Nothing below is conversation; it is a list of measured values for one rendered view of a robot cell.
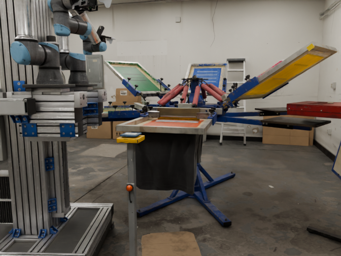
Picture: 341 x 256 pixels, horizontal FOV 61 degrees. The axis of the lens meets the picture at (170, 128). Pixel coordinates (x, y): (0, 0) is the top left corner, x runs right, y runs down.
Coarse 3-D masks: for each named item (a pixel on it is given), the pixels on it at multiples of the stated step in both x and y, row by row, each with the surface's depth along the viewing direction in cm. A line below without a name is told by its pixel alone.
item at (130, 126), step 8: (136, 120) 219; (144, 120) 237; (208, 120) 216; (120, 128) 192; (128, 128) 191; (136, 128) 190; (144, 128) 188; (152, 128) 187; (160, 128) 186; (168, 128) 184; (176, 128) 183; (184, 128) 182; (192, 128) 181; (200, 128) 180; (208, 128) 200
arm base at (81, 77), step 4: (72, 72) 216; (76, 72) 215; (80, 72) 216; (84, 72) 219; (72, 76) 216; (76, 76) 215; (80, 76) 216; (84, 76) 218; (72, 80) 215; (76, 80) 215; (80, 80) 216; (84, 80) 217; (88, 80) 223
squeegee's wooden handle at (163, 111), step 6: (162, 108) 244; (168, 108) 243; (174, 108) 242; (180, 108) 241; (186, 108) 240; (192, 108) 239; (198, 108) 238; (162, 114) 245; (168, 114) 244; (174, 114) 243; (180, 114) 241; (186, 114) 240; (192, 114) 239
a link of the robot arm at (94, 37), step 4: (80, 12) 215; (84, 12) 218; (84, 16) 219; (84, 20) 221; (88, 20) 223; (92, 28) 228; (92, 32) 228; (88, 36) 231; (92, 36) 230; (96, 36) 232; (92, 40) 233; (96, 40) 234; (100, 40) 238; (92, 44) 237; (96, 44) 236; (100, 44) 237; (104, 44) 238; (92, 48) 240; (96, 48) 238; (100, 48) 237; (104, 48) 239
